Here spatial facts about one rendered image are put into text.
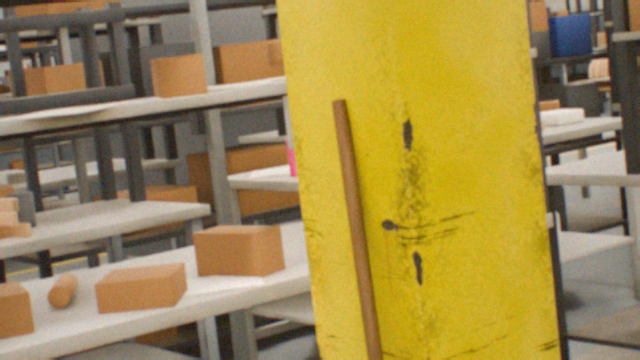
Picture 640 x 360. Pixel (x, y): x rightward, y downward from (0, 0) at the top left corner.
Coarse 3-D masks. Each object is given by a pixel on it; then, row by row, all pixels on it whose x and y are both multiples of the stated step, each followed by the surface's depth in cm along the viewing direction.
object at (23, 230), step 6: (0, 228) 439; (6, 228) 439; (12, 228) 439; (18, 228) 436; (24, 228) 434; (30, 228) 435; (0, 234) 439; (6, 234) 440; (12, 234) 439; (18, 234) 437; (24, 234) 435; (30, 234) 435
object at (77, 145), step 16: (48, 32) 570; (64, 32) 570; (64, 48) 570; (64, 64) 570; (80, 144) 576; (80, 160) 576; (80, 176) 576; (80, 192) 578; (96, 240) 581; (96, 256) 582
